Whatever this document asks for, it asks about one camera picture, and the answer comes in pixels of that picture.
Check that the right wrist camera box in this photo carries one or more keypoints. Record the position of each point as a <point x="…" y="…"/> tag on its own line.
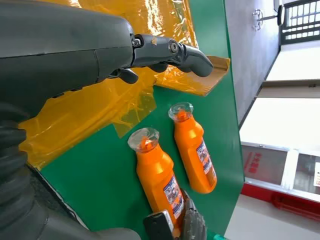
<point x="157" y="227"/>

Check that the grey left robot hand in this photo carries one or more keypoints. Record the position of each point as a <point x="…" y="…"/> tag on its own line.
<point x="62" y="49"/>

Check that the orange bottle with clear cap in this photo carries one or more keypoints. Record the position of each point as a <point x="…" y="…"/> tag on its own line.
<point x="192" y="155"/>
<point x="155" y="172"/>

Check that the black round stool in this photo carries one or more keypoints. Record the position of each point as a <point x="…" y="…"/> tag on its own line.
<point x="281" y="15"/>

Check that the green table mat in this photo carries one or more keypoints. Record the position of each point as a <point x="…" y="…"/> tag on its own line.
<point x="220" y="116"/>

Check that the yellow taped cardboard box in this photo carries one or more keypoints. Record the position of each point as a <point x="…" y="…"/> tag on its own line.
<point x="87" y="116"/>

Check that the dark window grate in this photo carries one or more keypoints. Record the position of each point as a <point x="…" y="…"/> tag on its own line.
<point x="300" y="33"/>

